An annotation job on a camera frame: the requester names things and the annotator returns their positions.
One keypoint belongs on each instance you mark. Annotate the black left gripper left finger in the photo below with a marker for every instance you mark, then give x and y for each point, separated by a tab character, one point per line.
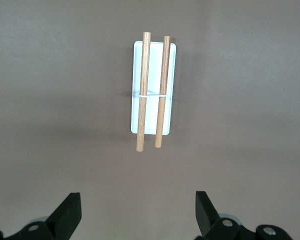
66	215

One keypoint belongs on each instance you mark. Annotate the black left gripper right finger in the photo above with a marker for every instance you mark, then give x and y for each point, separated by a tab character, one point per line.
206	217

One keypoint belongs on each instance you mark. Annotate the wooden rack rod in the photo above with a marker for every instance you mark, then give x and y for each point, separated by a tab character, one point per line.
164	75
143	75

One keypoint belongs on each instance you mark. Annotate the white rack base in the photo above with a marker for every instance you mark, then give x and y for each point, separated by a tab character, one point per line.
153	70

